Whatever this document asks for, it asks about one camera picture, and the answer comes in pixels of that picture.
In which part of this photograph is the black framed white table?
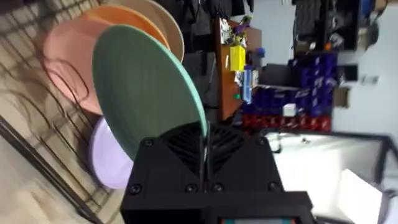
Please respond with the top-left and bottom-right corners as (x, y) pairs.
(263, 129), (398, 190)

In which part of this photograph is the lavender plate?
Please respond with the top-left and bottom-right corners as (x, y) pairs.
(89, 116), (134, 190)

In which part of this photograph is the orange plate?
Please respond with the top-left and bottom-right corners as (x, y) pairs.
(82, 4), (171, 50)

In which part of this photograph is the small white box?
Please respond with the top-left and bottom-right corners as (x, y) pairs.
(282, 103), (298, 118)

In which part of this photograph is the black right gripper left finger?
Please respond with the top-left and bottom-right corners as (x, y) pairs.
(123, 121), (206, 198)

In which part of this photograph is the beige plate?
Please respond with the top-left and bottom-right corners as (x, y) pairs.
(105, 0), (185, 63)

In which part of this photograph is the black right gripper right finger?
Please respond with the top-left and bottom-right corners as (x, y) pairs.
(206, 124), (285, 194)

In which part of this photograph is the large white block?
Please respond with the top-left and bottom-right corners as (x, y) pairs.
(336, 169), (384, 224)

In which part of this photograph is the red storage bin row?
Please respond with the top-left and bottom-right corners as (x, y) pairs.
(242, 113), (332, 132)

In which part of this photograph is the yellow box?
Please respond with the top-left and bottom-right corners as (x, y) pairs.
(229, 45), (246, 72)

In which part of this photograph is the pink plate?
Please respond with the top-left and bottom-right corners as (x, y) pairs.
(42, 19), (116, 116)

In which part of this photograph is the black wire dish rack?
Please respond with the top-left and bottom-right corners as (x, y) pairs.
(0, 0), (125, 224)

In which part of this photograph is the green plate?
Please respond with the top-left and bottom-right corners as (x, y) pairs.
(92, 24), (208, 161)

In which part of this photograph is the blue storage bin rack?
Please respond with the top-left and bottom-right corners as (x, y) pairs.
(248, 52), (338, 118)

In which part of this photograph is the brown wooden cabinet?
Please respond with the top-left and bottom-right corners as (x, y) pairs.
(214, 18), (262, 121)

